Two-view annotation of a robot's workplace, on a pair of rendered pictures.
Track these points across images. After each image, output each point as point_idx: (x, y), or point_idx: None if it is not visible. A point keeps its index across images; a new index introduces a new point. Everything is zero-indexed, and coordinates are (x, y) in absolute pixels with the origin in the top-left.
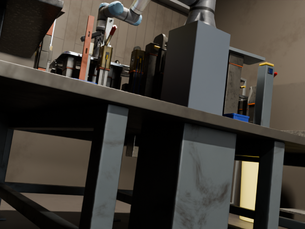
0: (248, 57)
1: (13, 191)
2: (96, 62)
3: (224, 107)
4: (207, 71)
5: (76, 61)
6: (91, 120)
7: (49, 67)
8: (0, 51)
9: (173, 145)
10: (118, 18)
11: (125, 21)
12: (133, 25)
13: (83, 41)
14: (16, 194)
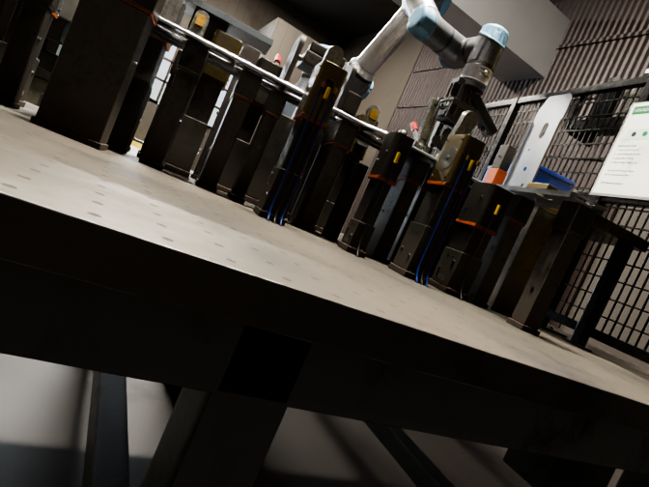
0: (187, 12)
1: (438, 474)
2: (430, 166)
3: None
4: None
5: (472, 181)
6: None
7: (595, 208)
8: (631, 245)
9: None
10: (445, 59)
11: (432, 48)
12: (418, 36)
13: (489, 133)
14: (417, 448)
